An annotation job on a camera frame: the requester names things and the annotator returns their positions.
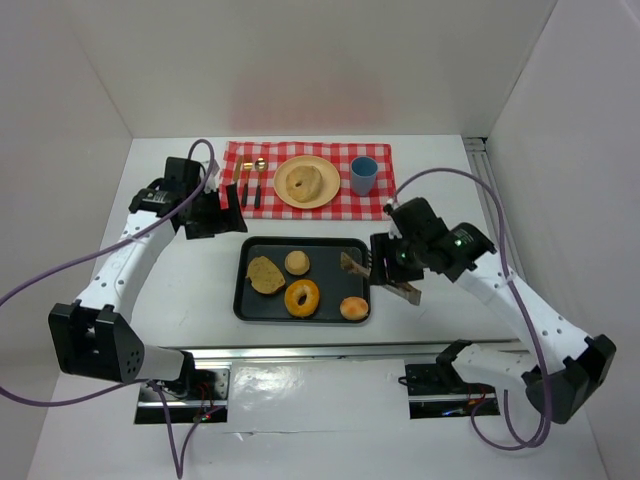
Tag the beige round plate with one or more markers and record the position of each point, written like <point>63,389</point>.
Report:
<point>329,186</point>

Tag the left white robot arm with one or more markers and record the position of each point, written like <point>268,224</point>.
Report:
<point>92,336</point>

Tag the small round muffin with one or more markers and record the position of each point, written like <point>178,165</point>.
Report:
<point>297,263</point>

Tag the small round bun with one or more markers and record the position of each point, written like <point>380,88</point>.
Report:
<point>354,308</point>

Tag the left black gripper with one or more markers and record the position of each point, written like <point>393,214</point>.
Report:
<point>211,223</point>

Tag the orange glazed donut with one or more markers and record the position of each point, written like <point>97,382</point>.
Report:
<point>302,298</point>

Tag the blue cup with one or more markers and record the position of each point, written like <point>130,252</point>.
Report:
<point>363,174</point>

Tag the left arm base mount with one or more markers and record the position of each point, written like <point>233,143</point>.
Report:
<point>206,399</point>

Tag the pale bagel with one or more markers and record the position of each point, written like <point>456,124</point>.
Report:
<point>304,183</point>

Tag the gold fork black handle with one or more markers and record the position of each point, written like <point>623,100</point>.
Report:
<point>247,167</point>

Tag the red checkered cloth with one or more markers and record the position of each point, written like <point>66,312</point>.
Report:
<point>345,206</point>

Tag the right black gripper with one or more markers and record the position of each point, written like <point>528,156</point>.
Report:
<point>381,259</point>

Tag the aluminium rail right side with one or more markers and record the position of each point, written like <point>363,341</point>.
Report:
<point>479,162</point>

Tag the gold knife black handle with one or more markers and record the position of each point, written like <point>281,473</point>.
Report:
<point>237,171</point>

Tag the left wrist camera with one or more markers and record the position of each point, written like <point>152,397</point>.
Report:
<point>181,176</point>

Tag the aluminium rail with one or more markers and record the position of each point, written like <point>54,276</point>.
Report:
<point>316,352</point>
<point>479,162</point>

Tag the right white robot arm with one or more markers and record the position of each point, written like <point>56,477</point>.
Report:
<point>566,365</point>

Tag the gold spoon black handle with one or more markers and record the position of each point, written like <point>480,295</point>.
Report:
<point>261,166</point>

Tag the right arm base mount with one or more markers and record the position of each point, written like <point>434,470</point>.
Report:
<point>430,397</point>

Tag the aluminium rail front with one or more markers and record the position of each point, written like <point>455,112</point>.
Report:
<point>316,352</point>

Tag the black baking tray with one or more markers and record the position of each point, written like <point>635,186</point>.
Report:
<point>324,253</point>

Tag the brown bread slice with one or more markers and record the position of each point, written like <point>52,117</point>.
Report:
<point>265,277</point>

